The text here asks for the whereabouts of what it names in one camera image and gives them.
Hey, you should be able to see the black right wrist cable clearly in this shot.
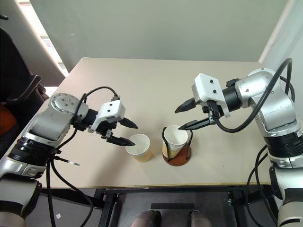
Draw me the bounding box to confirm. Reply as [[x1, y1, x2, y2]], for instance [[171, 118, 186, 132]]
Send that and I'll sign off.
[[212, 58, 296, 133]]

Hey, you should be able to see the black flat plate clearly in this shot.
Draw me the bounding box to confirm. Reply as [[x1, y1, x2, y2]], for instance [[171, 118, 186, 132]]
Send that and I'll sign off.
[[150, 202, 195, 210]]

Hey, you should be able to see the cable tie on left arm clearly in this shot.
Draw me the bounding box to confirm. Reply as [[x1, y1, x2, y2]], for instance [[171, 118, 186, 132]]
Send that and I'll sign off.
[[55, 156, 80, 166]]

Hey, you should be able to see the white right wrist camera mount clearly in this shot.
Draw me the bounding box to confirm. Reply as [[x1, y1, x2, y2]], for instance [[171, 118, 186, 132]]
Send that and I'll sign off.
[[191, 73, 232, 118]]

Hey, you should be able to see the white and tan paper cup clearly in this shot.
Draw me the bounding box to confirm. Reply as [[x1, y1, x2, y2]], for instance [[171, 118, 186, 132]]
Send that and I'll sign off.
[[125, 133, 152, 163], [162, 125, 189, 158]]

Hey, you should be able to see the black office chair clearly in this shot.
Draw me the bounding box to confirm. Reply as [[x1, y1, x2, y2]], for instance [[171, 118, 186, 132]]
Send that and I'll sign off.
[[0, 14, 52, 154]]

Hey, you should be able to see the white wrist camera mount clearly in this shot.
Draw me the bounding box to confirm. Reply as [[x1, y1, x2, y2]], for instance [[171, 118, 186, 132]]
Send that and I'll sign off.
[[90, 100, 126, 133], [191, 73, 232, 118]]

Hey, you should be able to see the black metal table frame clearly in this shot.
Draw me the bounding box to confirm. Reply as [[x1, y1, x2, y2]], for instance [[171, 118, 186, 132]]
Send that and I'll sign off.
[[93, 184, 282, 227]]

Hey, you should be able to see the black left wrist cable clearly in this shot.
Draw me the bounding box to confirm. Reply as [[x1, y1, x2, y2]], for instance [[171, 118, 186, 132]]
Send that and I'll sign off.
[[46, 87, 120, 227]]

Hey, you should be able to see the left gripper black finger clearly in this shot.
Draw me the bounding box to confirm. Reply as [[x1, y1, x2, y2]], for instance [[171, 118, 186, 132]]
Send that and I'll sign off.
[[106, 135, 136, 147], [117, 117, 139, 130]]

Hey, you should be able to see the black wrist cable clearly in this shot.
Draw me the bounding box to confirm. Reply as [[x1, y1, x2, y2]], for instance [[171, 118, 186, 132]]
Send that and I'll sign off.
[[46, 87, 120, 227], [212, 58, 296, 133]]

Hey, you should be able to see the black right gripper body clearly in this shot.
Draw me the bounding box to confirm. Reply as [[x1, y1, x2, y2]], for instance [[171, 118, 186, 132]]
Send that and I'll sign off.
[[194, 100, 225, 124]]

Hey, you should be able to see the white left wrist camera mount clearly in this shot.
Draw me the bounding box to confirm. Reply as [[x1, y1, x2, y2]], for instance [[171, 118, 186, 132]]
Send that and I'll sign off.
[[90, 100, 126, 133]]

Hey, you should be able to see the black wire cup holder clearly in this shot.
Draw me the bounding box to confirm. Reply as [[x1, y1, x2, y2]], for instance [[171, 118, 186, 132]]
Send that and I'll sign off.
[[161, 126, 193, 167]]

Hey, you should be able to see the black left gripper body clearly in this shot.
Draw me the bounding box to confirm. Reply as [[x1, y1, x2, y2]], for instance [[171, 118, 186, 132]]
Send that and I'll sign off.
[[89, 120, 119, 142]]

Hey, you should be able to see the orange object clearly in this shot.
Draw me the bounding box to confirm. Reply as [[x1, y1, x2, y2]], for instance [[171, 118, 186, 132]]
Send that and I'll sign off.
[[0, 104, 18, 138]]

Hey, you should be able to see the black hanging cable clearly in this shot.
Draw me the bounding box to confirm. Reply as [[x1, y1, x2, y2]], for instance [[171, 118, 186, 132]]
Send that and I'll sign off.
[[245, 145, 268, 227], [52, 163, 94, 227], [255, 152, 278, 225]]

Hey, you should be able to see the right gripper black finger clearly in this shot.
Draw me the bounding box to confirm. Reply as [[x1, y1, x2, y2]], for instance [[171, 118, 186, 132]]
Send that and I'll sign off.
[[174, 97, 197, 114], [178, 117, 212, 131]]

